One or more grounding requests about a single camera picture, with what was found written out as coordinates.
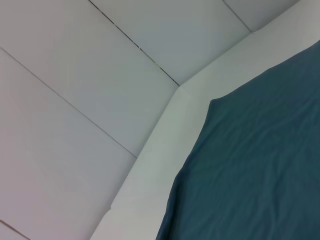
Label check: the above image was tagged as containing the blue shirt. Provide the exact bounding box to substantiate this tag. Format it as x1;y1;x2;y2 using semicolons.
155;39;320;240

